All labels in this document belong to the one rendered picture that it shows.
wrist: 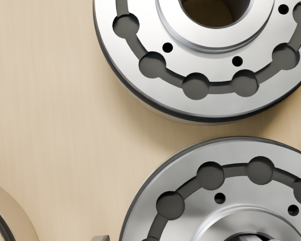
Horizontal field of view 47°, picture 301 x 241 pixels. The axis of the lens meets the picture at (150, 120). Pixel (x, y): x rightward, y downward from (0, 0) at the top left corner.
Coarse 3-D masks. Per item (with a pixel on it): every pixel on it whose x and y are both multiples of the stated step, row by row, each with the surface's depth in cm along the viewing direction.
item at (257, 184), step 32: (192, 160) 14; (224, 160) 14; (256, 160) 14; (288, 160) 14; (160, 192) 14; (192, 192) 14; (224, 192) 14; (256, 192) 14; (288, 192) 14; (128, 224) 14; (160, 224) 14; (192, 224) 14
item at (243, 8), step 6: (186, 0) 17; (222, 0) 17; (228, 0) 17; (234, 0) 16; (240, 0) 16; (246, 0) 15; (228, 6) 17; (234, 6) 17; (240, 6) 16; (246, 6) 15; (234, 12) 17; (240, 12) 16; (234, 18) 17
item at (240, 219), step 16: (240, 208) 13; (256, 208) 13; (208, 224) 13; (224, 224) 13; (240, 224) 13; (256, 224) 13; (272, 224) 13; (288, 224) 13; (192, 240) 13; (208, 240) 13; (224, 240) 13; (288, 240) 13
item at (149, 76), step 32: (96, 0) 14; (128, 0) 14; (288, 0) 14; (128, 32) 15; (160, 32) 14; (288, 32) 14; (128, 64) 14; (160, 64) 14; (192, 64) 14; (224, 64) 14; (256, 64) 14; (288, 64) 14; (160, 96) 14; (192, 96) 14; (224, 96) 14; (256, 96) 14
